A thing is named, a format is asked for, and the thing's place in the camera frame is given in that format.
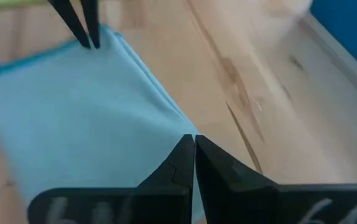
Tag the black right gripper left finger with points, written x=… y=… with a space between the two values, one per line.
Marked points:
x=104 y=205

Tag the teal plastic bin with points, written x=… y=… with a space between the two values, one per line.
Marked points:
x=352 y=31

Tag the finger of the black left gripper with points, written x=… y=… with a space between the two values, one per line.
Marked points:
x=68 y=18
x=92 y=18

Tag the light blue microfiber towel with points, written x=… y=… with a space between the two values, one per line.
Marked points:
x=72 y=118

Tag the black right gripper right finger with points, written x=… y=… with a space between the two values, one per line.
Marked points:
x=259 y=202

